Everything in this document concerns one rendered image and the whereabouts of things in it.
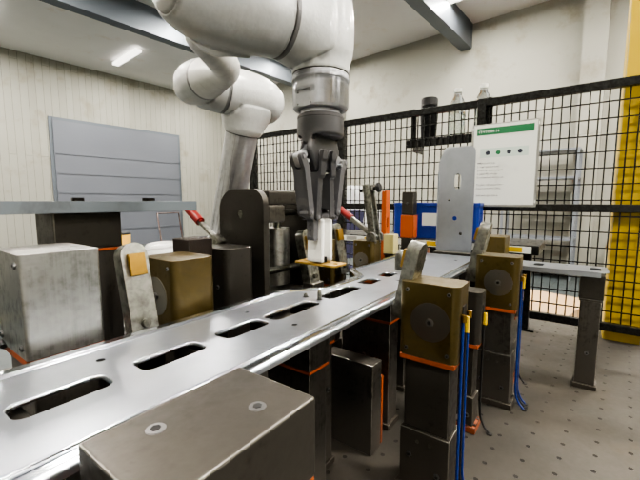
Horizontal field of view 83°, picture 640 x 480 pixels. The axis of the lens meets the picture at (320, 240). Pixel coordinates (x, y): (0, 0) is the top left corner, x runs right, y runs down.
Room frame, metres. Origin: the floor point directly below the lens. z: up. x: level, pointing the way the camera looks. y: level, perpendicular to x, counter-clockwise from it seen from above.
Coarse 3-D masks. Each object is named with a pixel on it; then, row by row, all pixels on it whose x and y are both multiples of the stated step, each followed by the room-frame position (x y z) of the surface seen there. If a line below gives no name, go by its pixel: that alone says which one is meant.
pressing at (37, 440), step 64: (448, 256) 1.07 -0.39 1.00; (192, 320) 0.49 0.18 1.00; (256, 320) 0.49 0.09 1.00; (320, 320) 0.49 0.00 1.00; (0, 384) 0.31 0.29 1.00; (64, 384) 0.31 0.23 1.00; (128, 384) 0.31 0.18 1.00; (192, 384) 0.31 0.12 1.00; (0, 448) 0.23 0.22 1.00; (64, 448) 0.23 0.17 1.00
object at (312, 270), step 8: (296, 232) 0.79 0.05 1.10; (304, 232) 0.78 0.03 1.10; (296, 240) 0.79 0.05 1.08; (304, 240) 0.78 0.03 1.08; (304, 248) 0.77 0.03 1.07; (304, 256) 0.77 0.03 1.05; (304, 264) 0.77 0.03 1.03; (304, 272) 0.77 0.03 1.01; (312, 272) 0.78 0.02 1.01; (304, 280) 0.77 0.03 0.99; (312, 280) 0.77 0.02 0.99
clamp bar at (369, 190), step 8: (368, 184) 1.05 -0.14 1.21; (376, 184) 1.04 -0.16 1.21; (368, 192) 1.05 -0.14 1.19; (368, 200) 1.05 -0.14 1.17; (368, 208) 1.05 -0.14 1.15; (376, 208) 1.07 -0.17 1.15; (368, 216) 1.05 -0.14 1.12; (376, 216) 1.06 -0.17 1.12; (368, 224) 1.05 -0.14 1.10; (376, 224) 1.06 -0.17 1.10; (368, 232) 1.05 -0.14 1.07; (376, 232) 1.06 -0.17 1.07; (376, 240) 1.04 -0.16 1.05
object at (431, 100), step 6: (432, 96) 1.59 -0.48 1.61; (426, 102) 1.60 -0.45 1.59; (432, 102) 1.59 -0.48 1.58; (420, 108) 1.63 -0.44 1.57; (432, 114) 1.59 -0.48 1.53; (420, 120) 1.62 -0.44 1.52; (426, 120) 1.59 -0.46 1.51; (432, 120) 1.59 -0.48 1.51; (420, 126) 1.63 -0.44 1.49; (426, 126) 1.59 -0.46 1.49; (432, 126) 1.59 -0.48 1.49; (426, 132) 1.60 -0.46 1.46; (432, 132) 1.59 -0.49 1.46
